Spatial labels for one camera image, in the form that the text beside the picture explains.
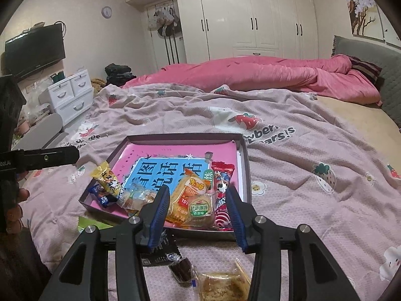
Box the clear bag flaky pastry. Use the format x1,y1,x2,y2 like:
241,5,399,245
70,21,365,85
192,258,251,301

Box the yellow cartoon snack packet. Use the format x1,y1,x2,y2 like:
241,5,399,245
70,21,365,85
90,161,122,199

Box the flower tree wall painting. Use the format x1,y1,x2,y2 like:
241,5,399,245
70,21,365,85
346,0,400,48

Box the black green snack packet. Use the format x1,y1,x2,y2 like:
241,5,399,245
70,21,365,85
141,230,181,267

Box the orange cracker packet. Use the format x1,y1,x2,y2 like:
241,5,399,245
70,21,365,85
166,169,207,228

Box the green label round cake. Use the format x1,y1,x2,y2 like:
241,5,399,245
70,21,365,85
183,194,215,229

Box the round wall clock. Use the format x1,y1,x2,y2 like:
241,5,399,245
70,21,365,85
101,6,112,19

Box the hanging bags on hooks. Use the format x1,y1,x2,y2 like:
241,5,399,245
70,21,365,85
147,5,182,37

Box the white drawer cabinet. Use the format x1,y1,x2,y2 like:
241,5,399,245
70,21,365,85
38,69,94,126

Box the pile of dark clothes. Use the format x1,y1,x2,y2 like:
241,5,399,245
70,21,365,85
105,63,136,87

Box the clear candy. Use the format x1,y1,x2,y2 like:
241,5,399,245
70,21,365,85
117,185,157,215

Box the person's left hand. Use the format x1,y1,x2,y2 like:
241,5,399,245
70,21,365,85
5,171,31,235

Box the small dark jelly packet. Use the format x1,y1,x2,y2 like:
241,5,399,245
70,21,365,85
169,258,194,287

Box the grey shallow box tray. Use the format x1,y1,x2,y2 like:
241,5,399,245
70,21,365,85
78,132,252,241

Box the dark striped pillow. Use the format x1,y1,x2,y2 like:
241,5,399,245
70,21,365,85
349,56,382,86

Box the white wardrobe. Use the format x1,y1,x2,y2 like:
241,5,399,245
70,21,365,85
126,0,318,63

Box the grey padded headboard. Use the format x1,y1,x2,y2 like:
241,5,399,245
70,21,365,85
332,35,400,125

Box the pink blue book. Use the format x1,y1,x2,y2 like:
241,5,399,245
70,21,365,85
91,141,241,232

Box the pink strawberry bedspread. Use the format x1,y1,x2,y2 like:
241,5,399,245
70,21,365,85
22,84,400,300

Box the pink quilt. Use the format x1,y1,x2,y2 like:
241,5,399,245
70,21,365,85
123,54,381,105

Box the black wall television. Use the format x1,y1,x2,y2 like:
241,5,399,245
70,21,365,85
4,23,65,81

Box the red cartoon candy packet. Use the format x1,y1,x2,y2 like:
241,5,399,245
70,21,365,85
211,161,235,230

